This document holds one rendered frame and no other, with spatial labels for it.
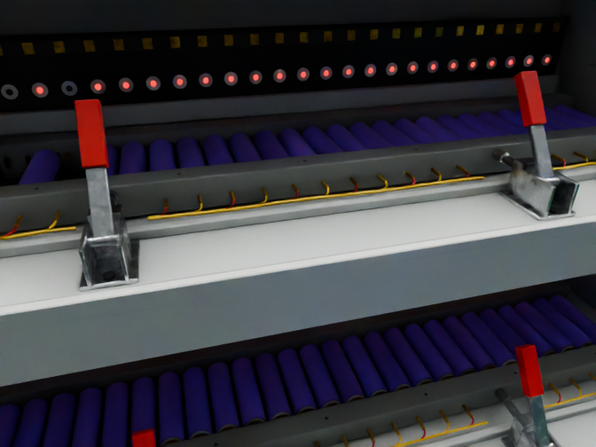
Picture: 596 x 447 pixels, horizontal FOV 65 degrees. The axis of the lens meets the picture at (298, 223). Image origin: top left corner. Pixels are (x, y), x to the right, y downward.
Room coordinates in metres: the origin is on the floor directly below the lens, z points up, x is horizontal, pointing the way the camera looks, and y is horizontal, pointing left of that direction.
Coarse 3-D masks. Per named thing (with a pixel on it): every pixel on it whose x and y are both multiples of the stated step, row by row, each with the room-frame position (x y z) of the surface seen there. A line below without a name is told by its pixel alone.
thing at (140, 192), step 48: (432, 144) 0.35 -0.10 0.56; (480, 144) 0.35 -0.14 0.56; (528, 144) 0.35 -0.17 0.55; (576, 144) 0.36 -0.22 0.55; (0, 192) 0.27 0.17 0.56; (48, 192) 0.27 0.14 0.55; (144, 192) 0.29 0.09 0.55; (192, 192) 0.29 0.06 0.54; (240, 192) 0.30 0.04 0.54; (288, 192) 0.31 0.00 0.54
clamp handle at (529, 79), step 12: (528, 72) 0.31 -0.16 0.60; (516, 84) 0.32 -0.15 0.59; (528, 84) 0.31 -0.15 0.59; (528, 96) 0.31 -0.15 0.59; (540, 96) 0.31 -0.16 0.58; (528, 108) 0.31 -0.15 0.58; (540, 108) 0.31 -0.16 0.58; (528, 120) 0.31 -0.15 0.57; (540, 120) 0.30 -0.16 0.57; (540, 132) 0.30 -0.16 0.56; (540, 144) 0.30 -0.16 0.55; (540, 156) 0.30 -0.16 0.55; (540, 168) 0.30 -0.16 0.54
